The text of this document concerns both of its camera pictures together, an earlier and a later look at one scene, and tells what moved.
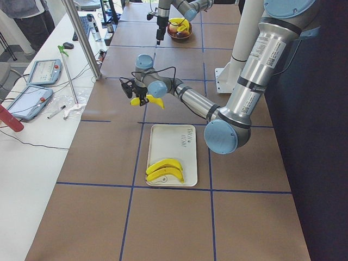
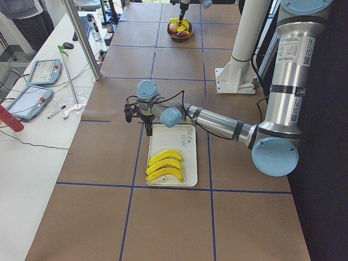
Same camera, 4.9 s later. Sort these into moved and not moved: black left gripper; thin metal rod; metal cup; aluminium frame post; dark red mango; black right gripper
Moved: black right gripper; black left gripper
Not moved: metal cup; thin metal rod; dark red mango; aluminium frame post
